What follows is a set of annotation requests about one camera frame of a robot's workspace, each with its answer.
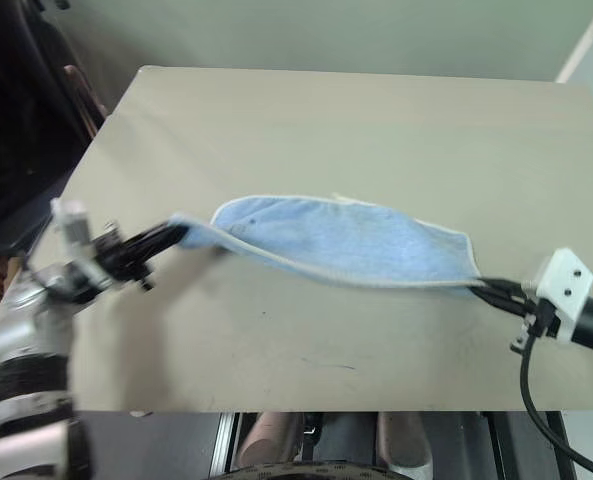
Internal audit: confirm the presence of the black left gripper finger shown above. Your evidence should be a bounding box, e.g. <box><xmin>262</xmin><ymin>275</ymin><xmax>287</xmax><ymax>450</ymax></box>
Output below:
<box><xmin>133</xmin><ymin>223</ymin><xmax>190</xmax><ymax>244</ymax></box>
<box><xmin>136</xmin><ymin>230</ymin><xmax>188</xmax><ymax>257</ymax></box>

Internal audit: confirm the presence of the light blue towel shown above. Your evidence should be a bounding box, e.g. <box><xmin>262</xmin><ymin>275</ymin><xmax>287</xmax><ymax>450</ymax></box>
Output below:
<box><xmin>168</xmin><ymin>193</ymin><xmax>481</xmax><ymax>301</ymax></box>

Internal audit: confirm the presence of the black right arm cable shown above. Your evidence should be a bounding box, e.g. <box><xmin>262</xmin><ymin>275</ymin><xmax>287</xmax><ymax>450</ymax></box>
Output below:
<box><xmin>519</xmin><ymin>299</ymin><xmax>593</xmax><ymax>479</ymax></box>

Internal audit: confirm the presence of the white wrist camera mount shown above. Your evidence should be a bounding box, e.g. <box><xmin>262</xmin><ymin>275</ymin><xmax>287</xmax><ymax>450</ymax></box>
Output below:
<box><xmin>534</xmin><ymin>247</ymin><xmax>593</xmax><ymax>344</ymax></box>
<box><xmin>49</xmin><ymin>198</ymin><xmax>102</xmax><ymax>271</ymax></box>

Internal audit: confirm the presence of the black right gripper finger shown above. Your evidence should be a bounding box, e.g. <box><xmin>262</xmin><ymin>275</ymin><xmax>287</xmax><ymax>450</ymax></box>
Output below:
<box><xmin>469</xmin><ymin>286</ymin><xmax>530</xmax><ymax>318</ymax></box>
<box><xmin>477</xmin><ymin>277</ymin><xmax>530</xmax><ymax>303</ymax></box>

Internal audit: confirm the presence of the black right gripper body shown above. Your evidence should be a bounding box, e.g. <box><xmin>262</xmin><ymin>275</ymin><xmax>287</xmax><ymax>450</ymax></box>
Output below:
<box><xmin>509</xmin><ymin>295</ymin><xmax>561</xmax><ymax>352</ymax></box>

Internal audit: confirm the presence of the dark robot torso part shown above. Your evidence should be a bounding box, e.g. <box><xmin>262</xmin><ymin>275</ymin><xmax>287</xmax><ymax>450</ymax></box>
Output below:
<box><xmin>295</xmin><ymin>411</ymin><xmax>380</xmax><ymax>466</ymax></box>

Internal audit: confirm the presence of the white pipe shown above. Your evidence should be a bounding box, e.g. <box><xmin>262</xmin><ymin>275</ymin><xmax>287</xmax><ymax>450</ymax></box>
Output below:
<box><xmin>554</xmin><ymin>0</ymin><xmax>593</xmax><ymax>84</ymax></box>

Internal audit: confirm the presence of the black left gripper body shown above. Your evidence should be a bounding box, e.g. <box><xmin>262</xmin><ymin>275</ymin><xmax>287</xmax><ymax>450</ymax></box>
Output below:
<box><xmin>91</xmin><ymin>222</ymin><xmax>156</xmax><ymax>292</ymax></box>

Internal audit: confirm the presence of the aluminium profile bar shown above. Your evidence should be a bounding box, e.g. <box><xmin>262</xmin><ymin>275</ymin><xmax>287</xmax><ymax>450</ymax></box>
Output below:
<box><xmin>209</xmin><ymin>411</ymin><xmax>243</xmax><ymax>480</ymax></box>

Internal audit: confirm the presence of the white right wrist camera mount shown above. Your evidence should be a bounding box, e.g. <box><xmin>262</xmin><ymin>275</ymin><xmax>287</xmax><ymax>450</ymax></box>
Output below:
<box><xmin>534</xmin><ymin>247</ymin><xmax>593</xmax><ymax>344</ymax></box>

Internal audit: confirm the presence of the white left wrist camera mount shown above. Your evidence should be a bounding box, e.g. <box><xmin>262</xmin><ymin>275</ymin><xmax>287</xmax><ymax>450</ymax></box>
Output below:
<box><xmin>49</xmin><ymin>198</ymin><xmax>102</xmax><ymax>271</ymax></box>

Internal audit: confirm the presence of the dark table frame leg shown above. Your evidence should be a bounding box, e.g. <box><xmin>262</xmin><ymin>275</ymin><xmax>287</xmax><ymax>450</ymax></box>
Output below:
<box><xmin>483</xmin><ymin>410</ymin><xmax>578</xmax><ymax>480</ymax></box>

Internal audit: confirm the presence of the dark dotted round shape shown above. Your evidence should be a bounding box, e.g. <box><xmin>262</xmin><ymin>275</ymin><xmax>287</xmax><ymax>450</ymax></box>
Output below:
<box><xmin>214</xmin><ymin>460</ymin><xmax>413</xmax><ymax>480</ymax></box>

